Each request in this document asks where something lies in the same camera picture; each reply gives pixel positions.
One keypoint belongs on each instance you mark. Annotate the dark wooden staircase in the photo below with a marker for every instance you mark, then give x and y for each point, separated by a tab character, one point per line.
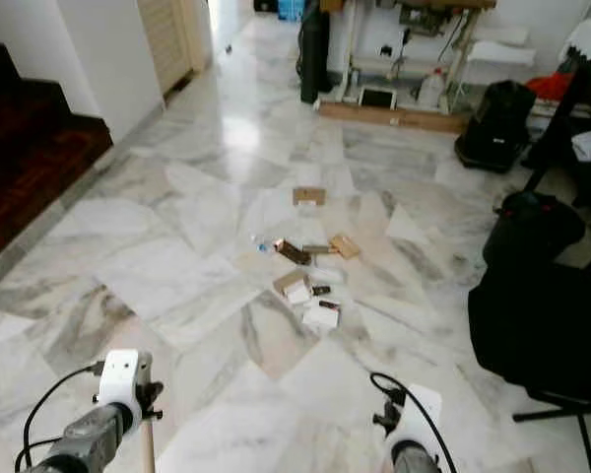
30	148

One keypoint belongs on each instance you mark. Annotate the small open cardboard box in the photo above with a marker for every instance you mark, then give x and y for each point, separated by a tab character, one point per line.
286	281

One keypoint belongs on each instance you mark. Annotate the dark brown wrapper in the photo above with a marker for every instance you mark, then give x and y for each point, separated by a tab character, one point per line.
293	252

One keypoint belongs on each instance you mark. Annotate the black backpack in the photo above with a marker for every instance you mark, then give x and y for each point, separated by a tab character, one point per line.
497	123

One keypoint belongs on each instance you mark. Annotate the sewing machine table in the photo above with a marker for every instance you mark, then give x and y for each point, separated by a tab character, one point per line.
428	18

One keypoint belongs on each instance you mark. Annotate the white framed picture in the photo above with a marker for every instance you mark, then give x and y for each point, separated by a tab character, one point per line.
377	97

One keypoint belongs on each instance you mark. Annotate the small blue capped bottle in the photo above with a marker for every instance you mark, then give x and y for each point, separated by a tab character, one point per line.
264	244

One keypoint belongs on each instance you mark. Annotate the white lace tablecloth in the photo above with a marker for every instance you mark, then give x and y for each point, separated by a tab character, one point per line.
589	39

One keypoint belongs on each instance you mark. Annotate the black rolled mat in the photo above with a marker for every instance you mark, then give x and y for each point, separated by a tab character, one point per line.
315	49

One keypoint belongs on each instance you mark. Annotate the small dark litter item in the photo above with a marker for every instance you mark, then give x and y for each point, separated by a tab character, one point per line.
321	290
329	304

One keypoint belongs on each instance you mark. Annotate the red cloth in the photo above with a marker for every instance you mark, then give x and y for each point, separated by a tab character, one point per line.
550	86

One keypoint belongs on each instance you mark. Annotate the black bag with red marks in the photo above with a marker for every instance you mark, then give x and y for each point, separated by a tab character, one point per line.
532	229

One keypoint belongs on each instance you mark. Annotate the black office chair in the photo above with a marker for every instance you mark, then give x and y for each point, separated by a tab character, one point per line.
542	335

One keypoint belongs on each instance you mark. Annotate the long wooden plank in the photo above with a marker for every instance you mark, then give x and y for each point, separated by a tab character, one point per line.
394	116

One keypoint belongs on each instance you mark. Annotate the white plastic jug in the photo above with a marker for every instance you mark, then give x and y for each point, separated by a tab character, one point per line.
431	89

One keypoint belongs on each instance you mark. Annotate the white plastic stool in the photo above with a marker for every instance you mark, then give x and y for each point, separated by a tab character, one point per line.
500	53

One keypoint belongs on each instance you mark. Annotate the flat brown cardboard box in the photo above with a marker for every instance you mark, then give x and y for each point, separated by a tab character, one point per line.
308	196

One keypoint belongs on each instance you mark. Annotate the thin brown stick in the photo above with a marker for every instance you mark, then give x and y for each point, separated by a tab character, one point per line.
320	249

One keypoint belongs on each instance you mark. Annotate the small white box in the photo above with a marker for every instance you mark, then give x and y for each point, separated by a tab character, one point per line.
321	317
300	294

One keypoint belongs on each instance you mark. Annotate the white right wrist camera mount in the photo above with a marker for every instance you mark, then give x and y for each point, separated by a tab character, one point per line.
421	421

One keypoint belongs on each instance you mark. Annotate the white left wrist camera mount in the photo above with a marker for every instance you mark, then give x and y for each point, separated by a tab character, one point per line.
121	379

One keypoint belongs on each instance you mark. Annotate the blue box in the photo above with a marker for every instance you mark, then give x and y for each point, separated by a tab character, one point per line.
291	8

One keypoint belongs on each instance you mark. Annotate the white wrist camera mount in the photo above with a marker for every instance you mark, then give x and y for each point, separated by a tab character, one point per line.
121	379
421	421

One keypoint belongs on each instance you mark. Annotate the light wooden door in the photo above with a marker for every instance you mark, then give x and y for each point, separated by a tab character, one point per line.
172	39

